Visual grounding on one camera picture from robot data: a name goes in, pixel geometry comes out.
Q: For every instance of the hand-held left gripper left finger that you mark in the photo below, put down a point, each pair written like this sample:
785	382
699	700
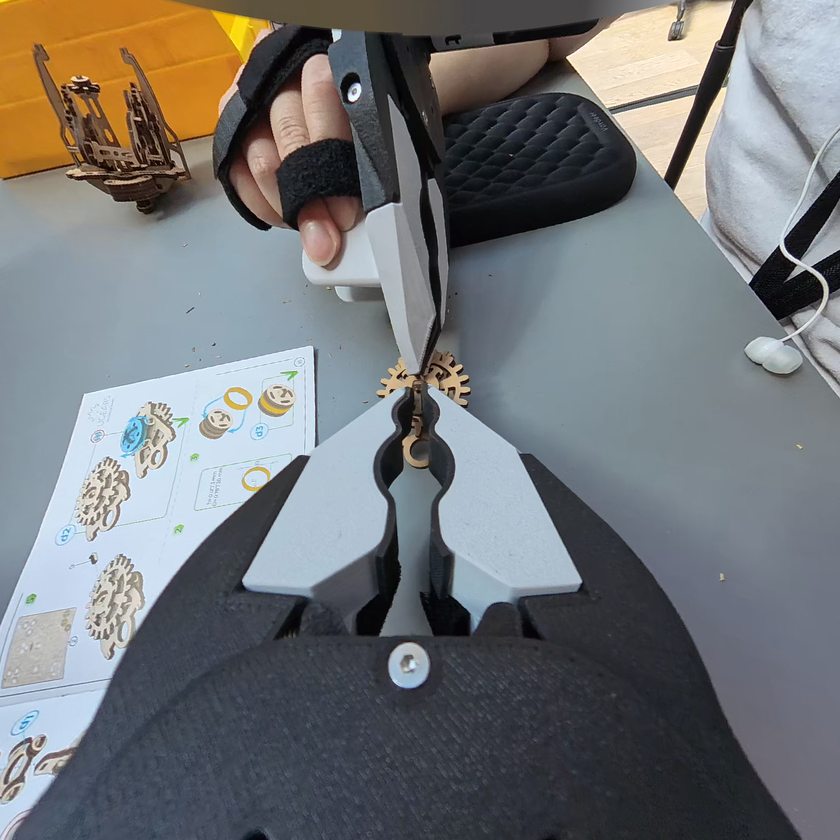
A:
321	518

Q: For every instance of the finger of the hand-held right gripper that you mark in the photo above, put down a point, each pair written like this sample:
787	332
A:
443	262
407	275

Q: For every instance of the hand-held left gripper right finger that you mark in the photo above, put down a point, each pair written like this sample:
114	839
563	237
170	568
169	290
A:
499	518

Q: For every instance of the light wooden gear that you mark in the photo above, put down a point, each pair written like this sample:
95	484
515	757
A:
454	380

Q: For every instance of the person's right forearm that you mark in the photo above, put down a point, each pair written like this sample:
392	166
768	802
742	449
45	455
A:
489	72

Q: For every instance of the dark wooden assembled model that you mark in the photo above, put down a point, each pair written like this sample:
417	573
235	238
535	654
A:
111	151

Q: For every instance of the person's right hand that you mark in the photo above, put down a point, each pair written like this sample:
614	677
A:
321	111

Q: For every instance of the black quilted wrist rest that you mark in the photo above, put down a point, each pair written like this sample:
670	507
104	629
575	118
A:
538	157

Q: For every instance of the yellow plastic crate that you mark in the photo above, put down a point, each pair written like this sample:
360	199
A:
98	52
236	33

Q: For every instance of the printed instruction booklet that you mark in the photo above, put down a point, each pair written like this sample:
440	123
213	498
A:
170	485

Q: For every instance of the black metal pole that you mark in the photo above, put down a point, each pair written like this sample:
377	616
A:
705	98

